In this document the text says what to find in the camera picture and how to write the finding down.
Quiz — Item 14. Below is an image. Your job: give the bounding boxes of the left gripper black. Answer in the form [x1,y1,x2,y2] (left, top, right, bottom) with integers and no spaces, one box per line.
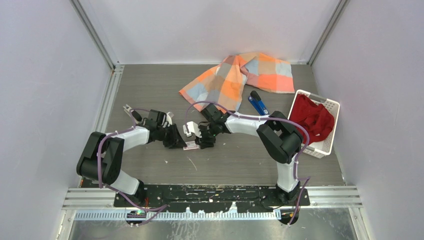
[156,123,187,149]

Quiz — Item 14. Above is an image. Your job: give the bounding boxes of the red white staple box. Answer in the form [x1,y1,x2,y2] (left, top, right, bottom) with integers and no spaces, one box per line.
[183,141,200,151]

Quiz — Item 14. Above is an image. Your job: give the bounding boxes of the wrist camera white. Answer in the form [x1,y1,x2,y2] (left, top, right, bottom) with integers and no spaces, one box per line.
[183,121,202,138]
[166,111,174,126]

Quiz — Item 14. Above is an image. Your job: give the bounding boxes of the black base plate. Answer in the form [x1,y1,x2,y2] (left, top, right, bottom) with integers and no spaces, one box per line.
[114,183,311,215]

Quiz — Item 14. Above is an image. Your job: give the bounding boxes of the red cloth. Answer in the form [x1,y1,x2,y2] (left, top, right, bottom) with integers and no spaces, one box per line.
[289,94,335,144]

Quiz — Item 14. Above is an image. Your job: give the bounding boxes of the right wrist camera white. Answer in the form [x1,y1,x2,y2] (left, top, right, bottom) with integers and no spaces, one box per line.
[183,121,202,138]

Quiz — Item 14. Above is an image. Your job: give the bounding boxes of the aluminium slotted rail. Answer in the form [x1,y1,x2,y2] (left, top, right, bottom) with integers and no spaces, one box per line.
[74,210,281,221]

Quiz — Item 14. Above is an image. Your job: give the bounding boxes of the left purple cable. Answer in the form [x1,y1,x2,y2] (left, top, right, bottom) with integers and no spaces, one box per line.
[96,108,170,226]

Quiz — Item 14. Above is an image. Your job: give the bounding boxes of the orange checkered cloth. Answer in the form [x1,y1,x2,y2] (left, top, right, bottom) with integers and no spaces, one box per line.
[179,52,295,111]

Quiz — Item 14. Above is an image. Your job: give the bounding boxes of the black beige stapler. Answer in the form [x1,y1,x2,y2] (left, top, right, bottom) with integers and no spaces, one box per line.
[123,104,148,126]

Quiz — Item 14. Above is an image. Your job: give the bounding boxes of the blue stapler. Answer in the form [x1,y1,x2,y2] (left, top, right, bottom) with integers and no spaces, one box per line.
[248,90,270,116]

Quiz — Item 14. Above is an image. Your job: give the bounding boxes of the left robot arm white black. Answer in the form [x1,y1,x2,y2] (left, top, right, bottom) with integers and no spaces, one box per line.
[76,108,187,207]

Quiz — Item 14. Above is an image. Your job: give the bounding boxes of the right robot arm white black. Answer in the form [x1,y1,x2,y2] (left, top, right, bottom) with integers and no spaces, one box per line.
[183,102,309,206]

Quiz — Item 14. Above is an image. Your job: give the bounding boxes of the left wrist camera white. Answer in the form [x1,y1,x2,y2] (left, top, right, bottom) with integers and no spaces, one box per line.
[166,111,174,126]

